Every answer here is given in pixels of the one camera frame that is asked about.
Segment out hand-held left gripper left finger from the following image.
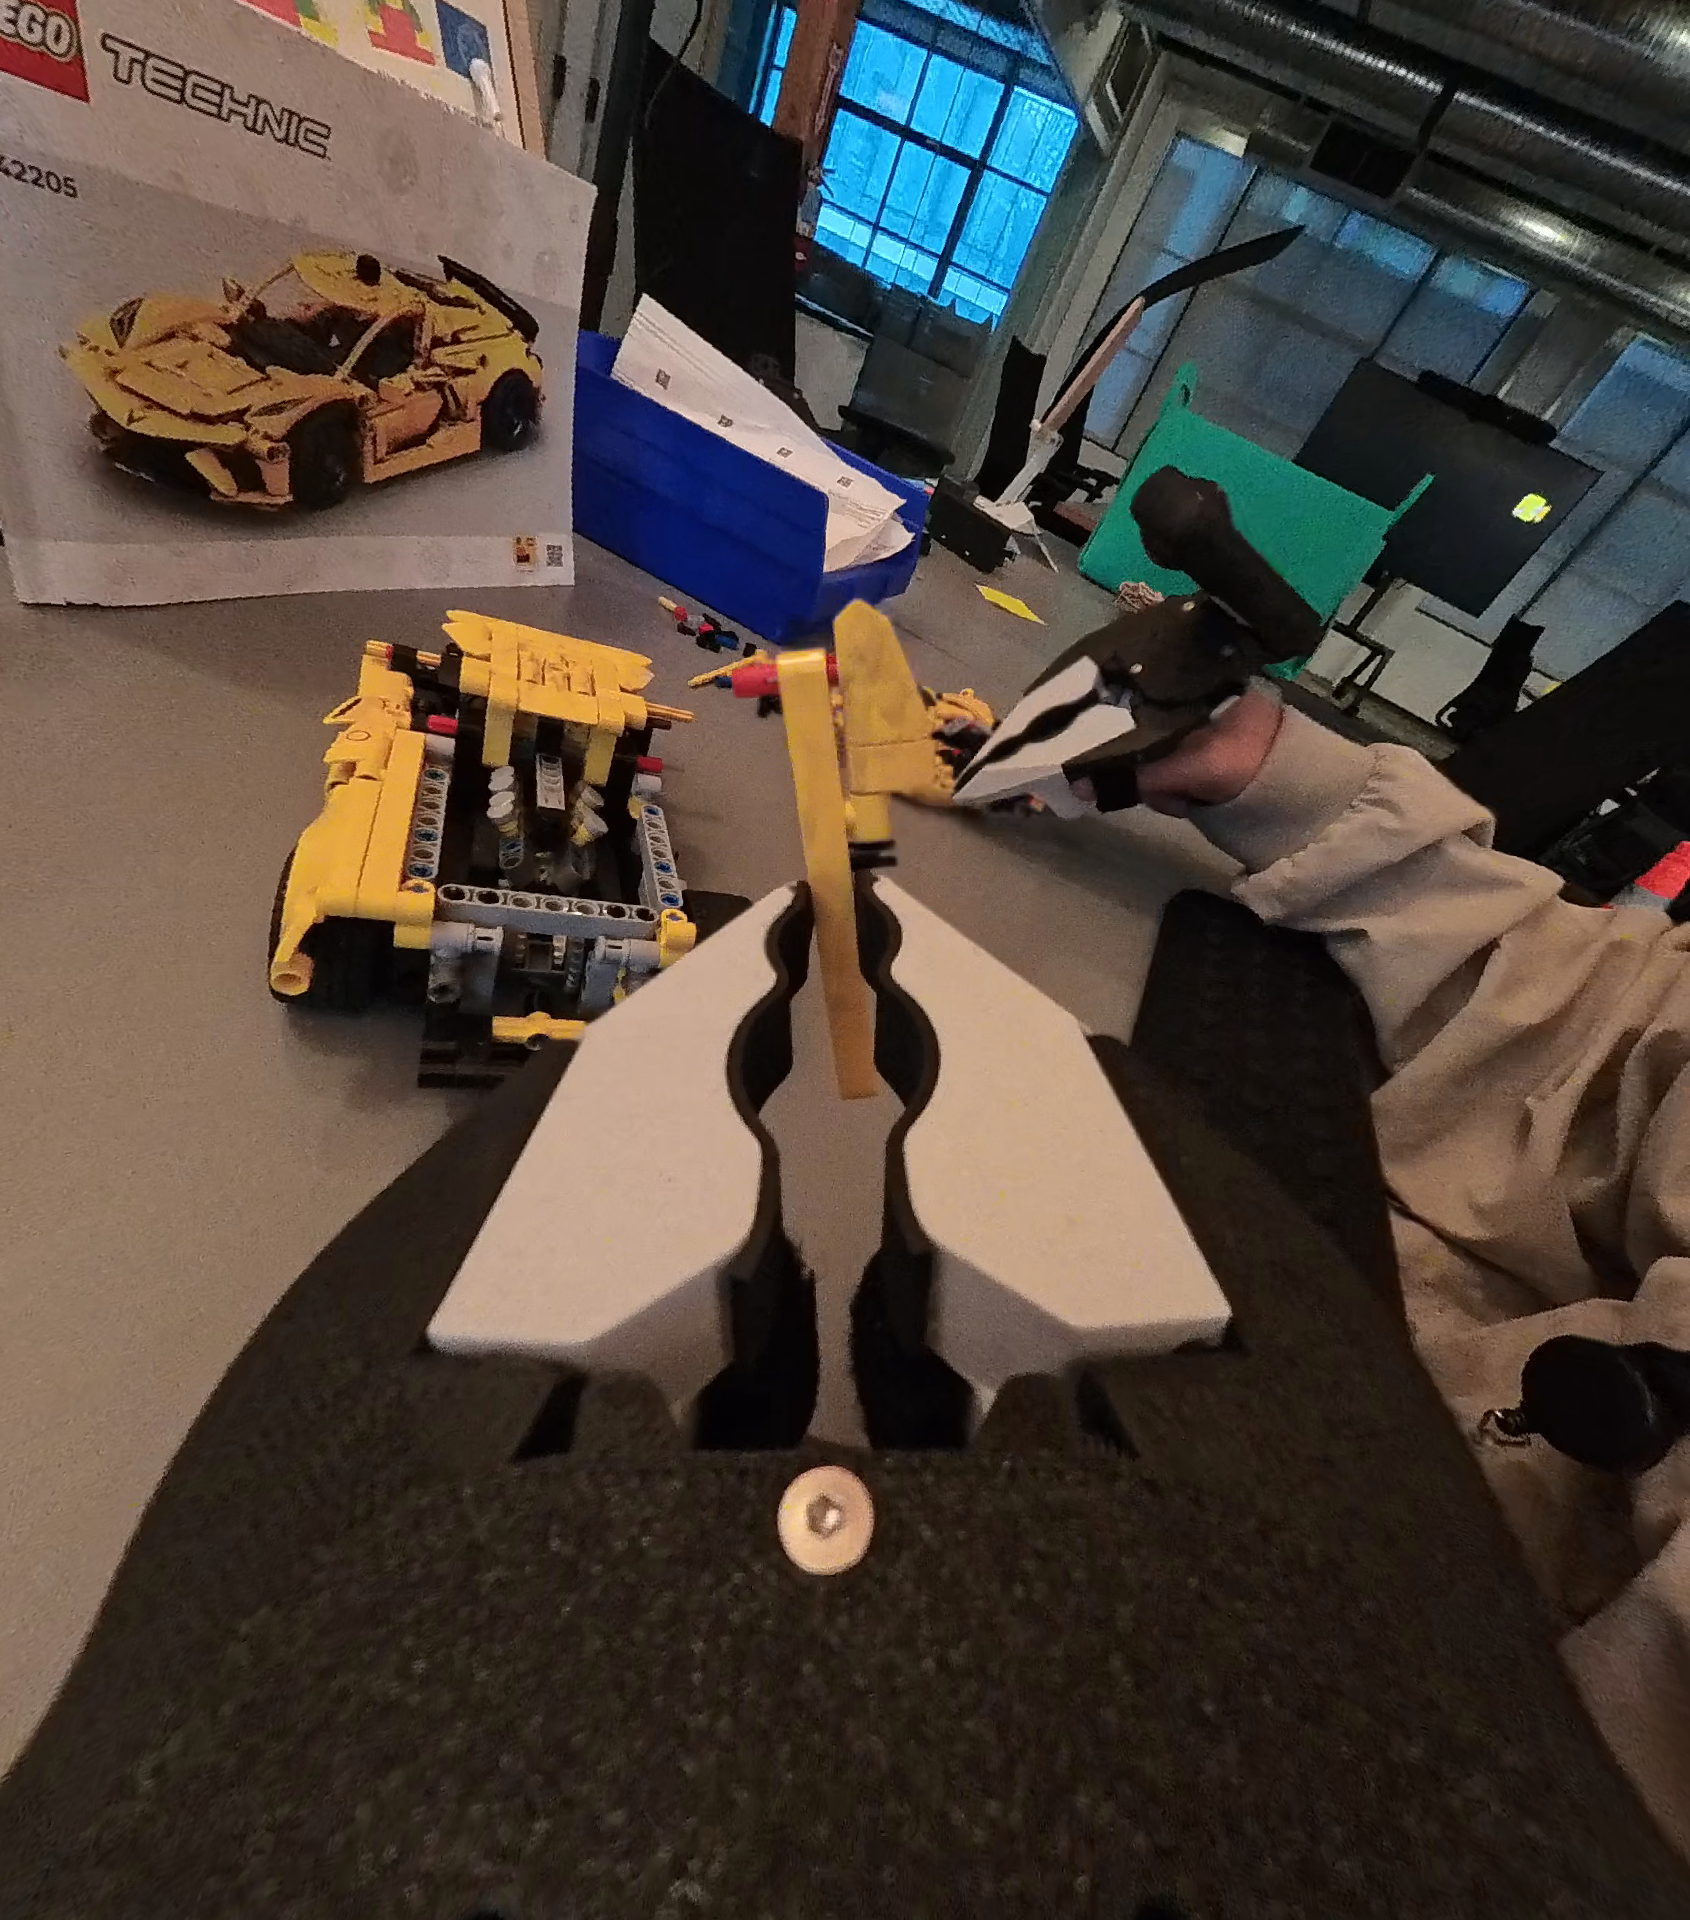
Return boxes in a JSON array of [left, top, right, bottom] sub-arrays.
[[426, 886, 824, 1418]]

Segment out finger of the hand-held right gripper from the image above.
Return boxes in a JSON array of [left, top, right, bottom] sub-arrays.
[[949, 732, 1123, 822], [974, 659, 1141, 757]]

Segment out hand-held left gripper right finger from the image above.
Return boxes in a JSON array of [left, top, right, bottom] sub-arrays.
[[859, 879, 1237, 1418]]

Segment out yellow toy panel piece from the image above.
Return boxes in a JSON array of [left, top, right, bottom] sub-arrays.
[[827, 600, 957, 805]]

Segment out long yellow toy beam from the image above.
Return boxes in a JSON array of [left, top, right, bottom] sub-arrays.
[[780, 645, 884, 1106]]

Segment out person's right forearm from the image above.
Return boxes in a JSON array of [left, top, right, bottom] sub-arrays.
[[1205, 705, 1690, 1352]]

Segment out grey desk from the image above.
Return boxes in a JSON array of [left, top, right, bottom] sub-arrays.
[[0, 466, 1448, 1920]]

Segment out person's right hand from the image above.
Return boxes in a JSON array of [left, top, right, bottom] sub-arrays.
[[1129, 700, 1298, 822]]

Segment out black monitor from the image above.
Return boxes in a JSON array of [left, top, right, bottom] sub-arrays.
[[1296, 359, 1603, 617]]

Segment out yellow toy car chassis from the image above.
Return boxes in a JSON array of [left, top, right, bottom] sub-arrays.
[[269, 609, 764, 1082]]

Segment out blue plastic bin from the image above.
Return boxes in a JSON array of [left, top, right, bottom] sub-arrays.
[[570, 330, 932, 647]]

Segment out black office chair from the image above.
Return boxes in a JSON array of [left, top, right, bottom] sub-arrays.
[[1445, 600, 1690, 871]]

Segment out white papers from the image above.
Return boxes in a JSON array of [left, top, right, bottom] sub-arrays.
[[613, 294, 921, 572]]

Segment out large paned window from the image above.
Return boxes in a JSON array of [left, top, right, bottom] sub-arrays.
[[786, 0, 1087, 325]]

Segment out toy car instruction booklet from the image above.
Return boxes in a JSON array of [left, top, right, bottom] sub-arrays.
[[0, 0, 598, 608]]

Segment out brick picture poster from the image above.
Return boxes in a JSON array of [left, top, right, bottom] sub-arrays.
[[245, 0, 531, 138]]

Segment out wooden post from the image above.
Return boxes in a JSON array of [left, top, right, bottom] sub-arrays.
[[770, 0, 861, 151]]

